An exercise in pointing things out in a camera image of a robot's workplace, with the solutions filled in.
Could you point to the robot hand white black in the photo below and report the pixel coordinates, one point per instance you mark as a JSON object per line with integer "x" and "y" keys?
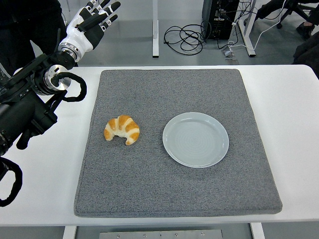
{"x": 79, "y": 37}

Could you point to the croissant bread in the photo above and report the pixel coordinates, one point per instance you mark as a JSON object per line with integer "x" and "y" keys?
{"x": 124, "y": 125}

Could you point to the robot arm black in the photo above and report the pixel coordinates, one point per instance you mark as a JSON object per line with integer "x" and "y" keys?
{"x": 25, "y": 109}

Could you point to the pale grey round plate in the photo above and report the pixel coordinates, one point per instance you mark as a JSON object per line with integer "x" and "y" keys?
{"x": 195, "y": 140}

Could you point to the grey metal plate with screws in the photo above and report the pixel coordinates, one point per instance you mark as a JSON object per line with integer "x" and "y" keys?
{"x": 159, "y": 235}

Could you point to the standing person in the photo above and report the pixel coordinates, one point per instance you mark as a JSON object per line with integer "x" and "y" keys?
{"x": 25, "y": 25}

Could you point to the black computer tower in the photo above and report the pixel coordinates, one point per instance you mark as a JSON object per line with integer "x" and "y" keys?
{"x": 211, "y": 30}

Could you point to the grey floor socket box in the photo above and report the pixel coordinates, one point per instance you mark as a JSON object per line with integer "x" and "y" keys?
{"x": 228, "y": 53}

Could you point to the grey fabric mat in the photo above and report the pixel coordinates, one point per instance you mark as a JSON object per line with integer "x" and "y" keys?
{"x": 149, "y": 179}

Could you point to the white desk leg with foot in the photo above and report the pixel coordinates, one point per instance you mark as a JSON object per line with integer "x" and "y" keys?
{"x": 251, "y": 51}

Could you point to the black office chair base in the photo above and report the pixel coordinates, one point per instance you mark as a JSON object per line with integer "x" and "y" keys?
{"x": 271, "y": 11}

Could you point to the white table leg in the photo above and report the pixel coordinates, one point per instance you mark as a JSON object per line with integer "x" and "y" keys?
{"x": 69, "y": 232}
{"x": 258, "y": 231}

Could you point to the seated person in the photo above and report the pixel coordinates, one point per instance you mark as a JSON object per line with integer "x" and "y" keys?
{"x": 306, "y": 30}

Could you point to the white desk leg single post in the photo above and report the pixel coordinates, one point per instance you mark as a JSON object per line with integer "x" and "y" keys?
{"x": 155, "y": 37}

